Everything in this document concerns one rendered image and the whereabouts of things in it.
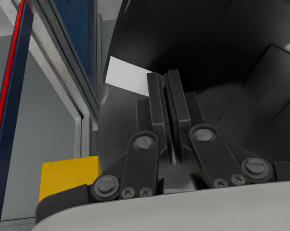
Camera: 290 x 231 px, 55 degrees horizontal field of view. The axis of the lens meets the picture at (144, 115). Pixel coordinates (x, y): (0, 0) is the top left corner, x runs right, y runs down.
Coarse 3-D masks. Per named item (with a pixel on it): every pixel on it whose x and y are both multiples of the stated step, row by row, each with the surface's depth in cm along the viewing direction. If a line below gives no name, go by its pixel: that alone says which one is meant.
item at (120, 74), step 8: (112, 64) 15; (120, 64) 15; (128, 64) 15; (112, 72) 15; (120, 72) 15; (128, 72) 15; (136, 72) 15; (144, 72) 15; (112, 80) 15; (120, 80) 15; (128, 80) 15; (136, 80) 15; (144, 80) 15; (128, 88) 16; (136, 88) 15; (144, 88) 15
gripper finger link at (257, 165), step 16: (176, 80) 13; (176, 96) 12; (192, 96) 13; (176, 112) 11; (192, 112) 13; (176, 128) 12; (176, 144) 12; (176, 160) 13; (192, 160) 11; (240, 160) 10; (256, 160) 10; (256, 176) 10
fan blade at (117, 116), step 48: (144, 0) 12; (192, 0) 12; (240, 0) 12; (288, 0) 11; (144, 48) 14; (192, 48) 13; (240, 48) 13; (288, 48) 12; (144, 96) 16; (240, 96) 14; (288, 96) 14; (240, 144) 17; (288, 144) 16
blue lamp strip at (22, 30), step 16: (32, 16) 36; (16, 48) 30; (16, 64) 30; (16, 80) 29; (16, 96) 29; (16, 112) 28; (0, 128) 25; (0, 144) 25; (0, 160) 24; (0, 176) 24; (0, 192) 24; (0, 208) 23
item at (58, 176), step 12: (96, 156) 48; (48, 168) 47; (60, 168) 47; (72, 168) 47; (84, 168) 47; (96, 168) 47; (48, 180) 46; (60, 180) 46; (72, 180) 46; (84, 180) 46; (48, 192) 45
